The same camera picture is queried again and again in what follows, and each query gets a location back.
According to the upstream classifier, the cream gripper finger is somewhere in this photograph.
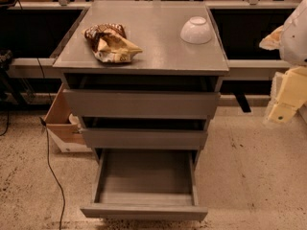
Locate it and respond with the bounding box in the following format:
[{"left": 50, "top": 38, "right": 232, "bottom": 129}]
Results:
[{"left": 259, "top": 26, "right": 283, "bottom": 51}]

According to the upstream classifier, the grey bottom drawer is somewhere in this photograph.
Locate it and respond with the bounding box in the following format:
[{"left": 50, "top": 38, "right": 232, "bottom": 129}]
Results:
[{"left": 81, "top": 149, "right": 207, "bottom": 220}]

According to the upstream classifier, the grey drawer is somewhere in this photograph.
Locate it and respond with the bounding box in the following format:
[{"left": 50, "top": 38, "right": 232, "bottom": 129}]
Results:
[
  {"left": 63, "top": 89, "right": 220, "bottom": 119},
  {"left": 82, "top": 128, "right": 207, "bottom": 150},
  {"left": 81, "top": 149, "right": 207, "bottom": 220}
]

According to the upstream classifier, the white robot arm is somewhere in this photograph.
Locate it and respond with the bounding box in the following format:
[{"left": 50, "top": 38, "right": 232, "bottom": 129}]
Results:
[{"left": 259, "top": 0, "right": 307, "bottom": 124}]

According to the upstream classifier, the grey drawer cabinet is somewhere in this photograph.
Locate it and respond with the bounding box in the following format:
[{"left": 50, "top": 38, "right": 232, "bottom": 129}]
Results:
[{"left": 52, "top": 0, "right": 230, "bottom": 165}]

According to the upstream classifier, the grey top drawer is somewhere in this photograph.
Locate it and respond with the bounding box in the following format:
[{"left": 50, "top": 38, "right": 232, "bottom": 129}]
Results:
[{"left": 63, "top": 89, "right": 220, "bottom": 119}]

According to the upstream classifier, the grey middle drawer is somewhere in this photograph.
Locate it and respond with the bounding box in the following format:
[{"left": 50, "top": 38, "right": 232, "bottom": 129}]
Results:
[{"left": 82, "top": 128, "right": 207, "bottom": 150}]

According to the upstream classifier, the upturned white bowl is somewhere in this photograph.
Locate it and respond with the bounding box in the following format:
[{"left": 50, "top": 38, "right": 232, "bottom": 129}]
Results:
[{"left": 180, "top": 16, "right": 211, "bottom": 44}]

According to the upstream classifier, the crumpled brown snack bag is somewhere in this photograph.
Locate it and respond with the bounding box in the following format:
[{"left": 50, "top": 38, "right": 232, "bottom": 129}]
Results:
[{"left": 83, "top": 23, "right": 142, "bottom": 63}]

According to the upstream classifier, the open wooden box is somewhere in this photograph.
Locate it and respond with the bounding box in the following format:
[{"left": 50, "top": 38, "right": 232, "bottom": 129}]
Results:
[{"left": 44, "top": 85, "right": 91, "bottom": 152}]

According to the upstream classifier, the black bracket under rail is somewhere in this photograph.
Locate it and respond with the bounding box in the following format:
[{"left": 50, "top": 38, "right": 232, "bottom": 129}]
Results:
[{"left": 235, "top": 93, "right": 251, "bottom": 113}]

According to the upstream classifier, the black floor cable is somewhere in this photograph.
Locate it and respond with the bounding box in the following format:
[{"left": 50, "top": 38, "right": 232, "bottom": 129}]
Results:
[{"left": 38, "top": 116, "right": 66, "bottom": 230}]

